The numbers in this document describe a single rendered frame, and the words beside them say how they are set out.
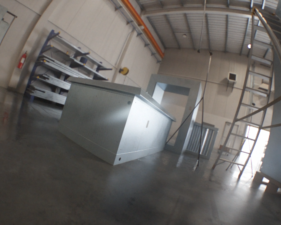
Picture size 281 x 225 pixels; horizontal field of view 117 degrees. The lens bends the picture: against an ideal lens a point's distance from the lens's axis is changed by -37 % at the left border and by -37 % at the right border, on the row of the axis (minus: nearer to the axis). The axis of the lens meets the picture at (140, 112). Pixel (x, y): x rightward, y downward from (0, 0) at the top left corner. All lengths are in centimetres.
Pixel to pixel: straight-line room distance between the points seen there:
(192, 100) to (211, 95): 826
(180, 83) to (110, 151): 231
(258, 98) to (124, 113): 1127
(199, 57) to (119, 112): 1181
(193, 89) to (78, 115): 230
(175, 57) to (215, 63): 364
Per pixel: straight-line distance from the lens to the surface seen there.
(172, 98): 1139
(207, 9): 928
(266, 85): 1168
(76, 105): 149
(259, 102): 1180
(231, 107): 1107
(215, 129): 349
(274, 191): 216
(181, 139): 281
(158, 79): 325
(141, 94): 104
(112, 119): 114
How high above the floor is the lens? 41
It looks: 3 degrees up
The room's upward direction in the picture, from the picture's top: 18 degrees clockwise
